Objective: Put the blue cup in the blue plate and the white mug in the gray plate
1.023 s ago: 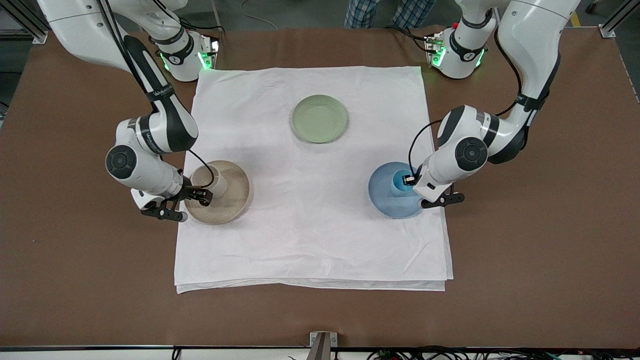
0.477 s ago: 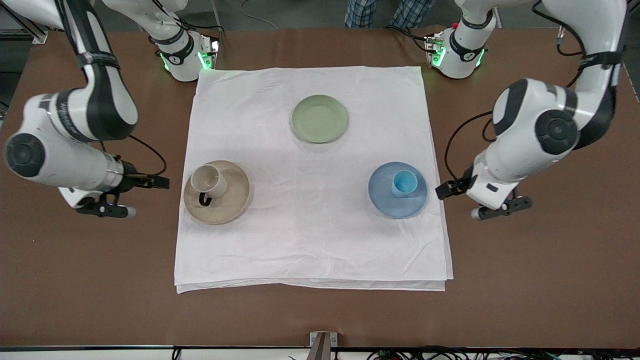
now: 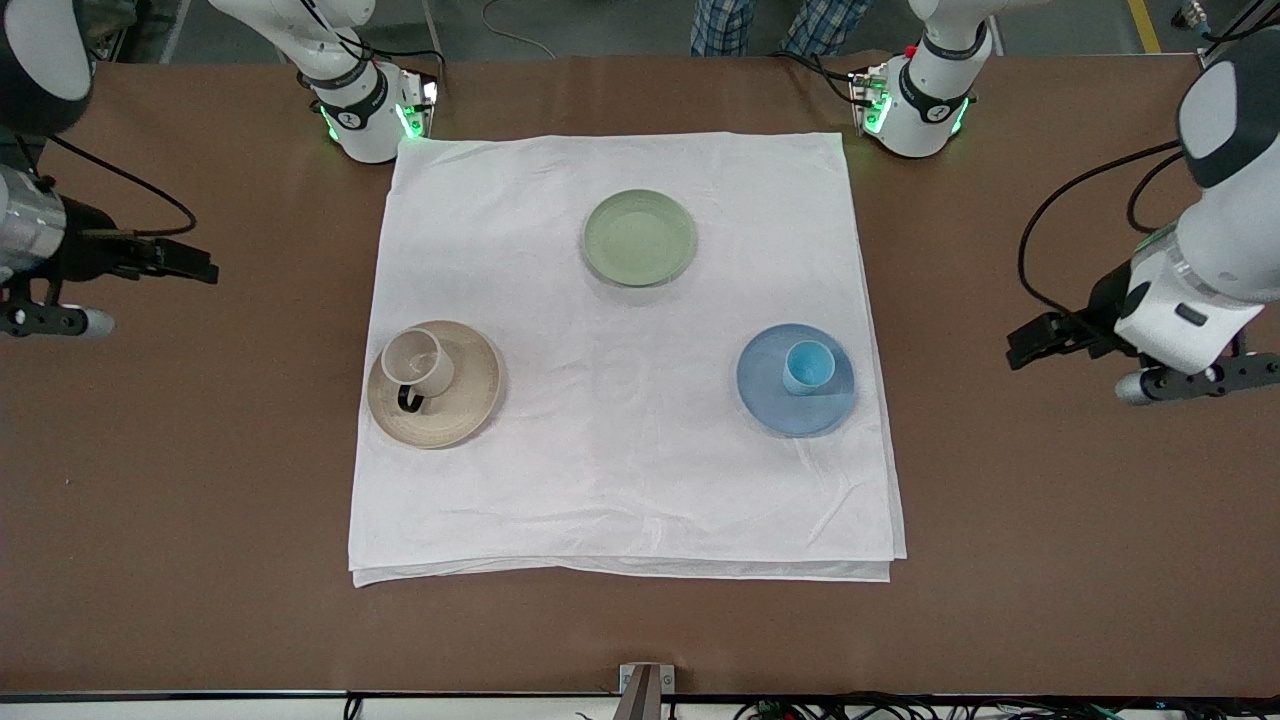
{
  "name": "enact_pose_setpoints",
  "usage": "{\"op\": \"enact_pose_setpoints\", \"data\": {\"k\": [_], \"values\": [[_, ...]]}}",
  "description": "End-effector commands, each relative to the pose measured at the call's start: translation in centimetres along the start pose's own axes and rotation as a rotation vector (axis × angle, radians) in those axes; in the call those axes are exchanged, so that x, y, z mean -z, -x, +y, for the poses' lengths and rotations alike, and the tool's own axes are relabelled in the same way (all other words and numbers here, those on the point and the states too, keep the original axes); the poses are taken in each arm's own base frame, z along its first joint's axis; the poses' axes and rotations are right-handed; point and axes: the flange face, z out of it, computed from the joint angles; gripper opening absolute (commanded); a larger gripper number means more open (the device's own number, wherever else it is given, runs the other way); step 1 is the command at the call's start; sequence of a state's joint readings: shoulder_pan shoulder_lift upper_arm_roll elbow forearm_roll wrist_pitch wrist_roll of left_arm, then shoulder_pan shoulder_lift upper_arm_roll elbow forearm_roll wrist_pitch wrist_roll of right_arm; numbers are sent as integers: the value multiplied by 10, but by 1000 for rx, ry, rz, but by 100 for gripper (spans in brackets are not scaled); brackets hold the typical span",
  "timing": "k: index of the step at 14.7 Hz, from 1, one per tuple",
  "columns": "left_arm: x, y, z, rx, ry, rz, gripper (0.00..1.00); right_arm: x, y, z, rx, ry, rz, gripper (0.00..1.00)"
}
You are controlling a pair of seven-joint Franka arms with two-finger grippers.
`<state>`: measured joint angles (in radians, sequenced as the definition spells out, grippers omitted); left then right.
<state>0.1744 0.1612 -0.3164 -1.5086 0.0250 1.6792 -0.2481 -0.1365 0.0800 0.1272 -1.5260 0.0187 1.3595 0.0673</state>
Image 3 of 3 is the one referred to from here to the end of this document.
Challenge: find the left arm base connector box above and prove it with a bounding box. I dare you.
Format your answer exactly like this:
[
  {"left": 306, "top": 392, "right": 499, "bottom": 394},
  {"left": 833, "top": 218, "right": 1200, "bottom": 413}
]
[{"left": 848, "top": 62, "right": 893, "bottom": 137}]

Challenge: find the blue cup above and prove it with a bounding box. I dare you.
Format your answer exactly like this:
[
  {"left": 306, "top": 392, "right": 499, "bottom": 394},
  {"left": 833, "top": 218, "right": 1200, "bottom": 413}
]
[{"left": 782, "top": 339, "right": 838, "bottom": 397}]

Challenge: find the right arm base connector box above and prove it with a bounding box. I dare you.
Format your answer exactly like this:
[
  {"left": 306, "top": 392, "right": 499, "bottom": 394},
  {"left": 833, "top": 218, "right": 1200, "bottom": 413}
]
[{"left": 398, "top": 68, "right": 442, "bottom": 139}]

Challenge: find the white floor cable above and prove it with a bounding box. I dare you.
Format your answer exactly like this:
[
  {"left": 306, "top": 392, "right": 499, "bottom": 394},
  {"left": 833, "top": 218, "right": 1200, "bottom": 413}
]
[{"left": 482, "top": 0, "right": 557, "bottom": 47}]

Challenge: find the white mug black handle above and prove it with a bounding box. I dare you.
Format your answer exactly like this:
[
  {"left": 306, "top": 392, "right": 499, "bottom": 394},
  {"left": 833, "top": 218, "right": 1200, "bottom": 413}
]
[{"left": 381, "top": 328, "right": 456, "bottom": 414}]

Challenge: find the white table cloth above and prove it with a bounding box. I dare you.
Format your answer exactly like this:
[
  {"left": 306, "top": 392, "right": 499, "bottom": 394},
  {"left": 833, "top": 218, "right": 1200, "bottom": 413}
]
[{"left": 348, "top": 132, "right": 908, "bottom": 588}]

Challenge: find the plaid trouser leg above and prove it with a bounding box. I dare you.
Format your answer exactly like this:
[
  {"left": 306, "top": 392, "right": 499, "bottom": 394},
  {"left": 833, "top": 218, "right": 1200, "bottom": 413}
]
[
  {"left": 690, "top": 0, "right": 756, "bottom": 58},
  {"left": 780, "top": 0, "right": 873, "bottom": 57}
]

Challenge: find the green plate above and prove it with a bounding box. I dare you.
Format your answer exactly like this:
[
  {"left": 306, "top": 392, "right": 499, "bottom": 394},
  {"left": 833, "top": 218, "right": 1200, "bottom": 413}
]
[{"left": 581, "top": 188, "right": 698, "bottom": 289}]

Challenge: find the metal table edge bracket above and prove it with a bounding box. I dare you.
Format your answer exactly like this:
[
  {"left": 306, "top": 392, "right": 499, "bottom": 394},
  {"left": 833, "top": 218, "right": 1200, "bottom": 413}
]
[{"left": 619, "top": 662, "right": 676, "bottom": 720}]

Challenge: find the beige gray plate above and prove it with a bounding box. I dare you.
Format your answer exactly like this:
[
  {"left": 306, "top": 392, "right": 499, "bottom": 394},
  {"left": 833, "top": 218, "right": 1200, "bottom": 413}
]
[{"left": 366, "top": 319, "right": 504, "bottom": 450}]

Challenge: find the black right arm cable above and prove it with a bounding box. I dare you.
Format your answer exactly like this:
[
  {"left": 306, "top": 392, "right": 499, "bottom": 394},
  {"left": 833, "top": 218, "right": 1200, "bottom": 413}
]
[{"left": 45, "top": 133, "right": 198, "bottom": 241}]

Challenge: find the blue plate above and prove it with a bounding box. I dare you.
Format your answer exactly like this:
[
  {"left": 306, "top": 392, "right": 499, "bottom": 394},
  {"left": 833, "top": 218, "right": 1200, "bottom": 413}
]
[{"left": 735, "top": 322, "right": 859, "bottom": 439}]

